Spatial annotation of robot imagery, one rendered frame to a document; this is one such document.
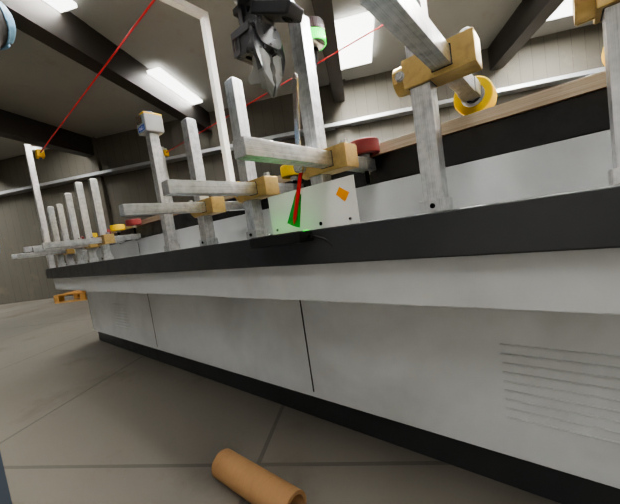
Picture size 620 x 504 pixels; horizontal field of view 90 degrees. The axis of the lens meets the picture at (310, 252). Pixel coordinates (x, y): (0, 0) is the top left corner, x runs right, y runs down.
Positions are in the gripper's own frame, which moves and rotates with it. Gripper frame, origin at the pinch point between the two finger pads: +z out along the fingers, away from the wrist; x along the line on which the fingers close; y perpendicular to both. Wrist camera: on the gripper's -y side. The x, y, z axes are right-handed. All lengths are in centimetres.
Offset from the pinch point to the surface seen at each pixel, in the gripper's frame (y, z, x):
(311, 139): -3.4, 10.7, -6.1
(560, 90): -47, 12, -27
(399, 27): -31.9, 7.8, 11.0
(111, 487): 68, 101, 27
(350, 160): -12.2, 17.6, -6.9
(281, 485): 13, 93, 5
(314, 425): 28, 101, -26
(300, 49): -3.9, -8.6, -6.1
